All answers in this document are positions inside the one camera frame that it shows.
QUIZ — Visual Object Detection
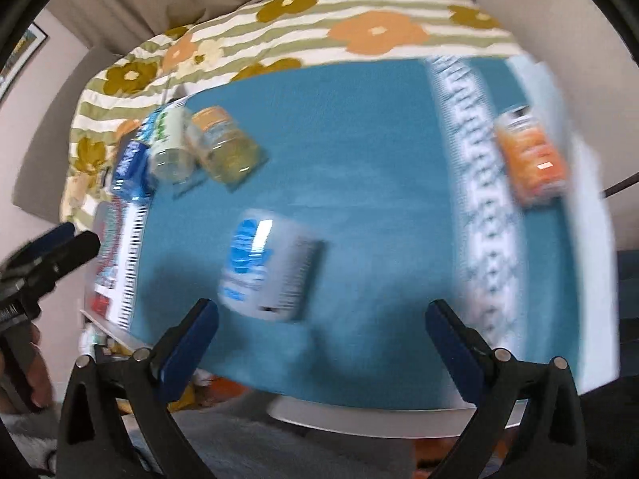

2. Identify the white plastic cup blue label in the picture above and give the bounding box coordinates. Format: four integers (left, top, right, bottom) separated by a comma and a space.
218, 209, 321, 322

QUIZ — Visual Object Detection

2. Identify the left hand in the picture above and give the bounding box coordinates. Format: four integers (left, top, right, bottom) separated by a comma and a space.
1, 324, 53, 414

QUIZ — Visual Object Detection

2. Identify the grey bed headboard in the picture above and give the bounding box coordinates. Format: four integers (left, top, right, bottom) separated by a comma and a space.
12, 47, 119, 224

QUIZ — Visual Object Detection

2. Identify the blue label water bottle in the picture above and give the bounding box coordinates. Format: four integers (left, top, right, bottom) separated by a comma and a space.
111, 116, 156, 204

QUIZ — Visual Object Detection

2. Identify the white green-label bottle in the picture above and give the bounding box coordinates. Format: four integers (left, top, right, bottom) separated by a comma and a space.
149, 101, 195, 183

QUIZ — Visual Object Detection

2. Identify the yellow orange-label bottle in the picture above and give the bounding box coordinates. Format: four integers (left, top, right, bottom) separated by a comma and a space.
185, 106, 265, 188

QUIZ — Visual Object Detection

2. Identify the orange cartoon drink bottle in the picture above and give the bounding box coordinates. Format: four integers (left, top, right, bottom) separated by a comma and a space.
495, 106, 569, 208

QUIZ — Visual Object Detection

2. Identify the blue patterned tablecloth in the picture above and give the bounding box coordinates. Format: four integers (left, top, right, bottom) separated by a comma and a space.
95, 55, 619, 410

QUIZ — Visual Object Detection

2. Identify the floral striped bed quilt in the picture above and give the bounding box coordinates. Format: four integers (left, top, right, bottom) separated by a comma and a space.
60, 0, 523, 229

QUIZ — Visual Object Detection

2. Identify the framed wall picture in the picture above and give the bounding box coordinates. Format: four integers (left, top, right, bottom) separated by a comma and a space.
0, 23, 48, 102

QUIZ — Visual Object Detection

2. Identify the black cable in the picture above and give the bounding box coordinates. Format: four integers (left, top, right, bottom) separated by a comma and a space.
601, 171, 639, 198

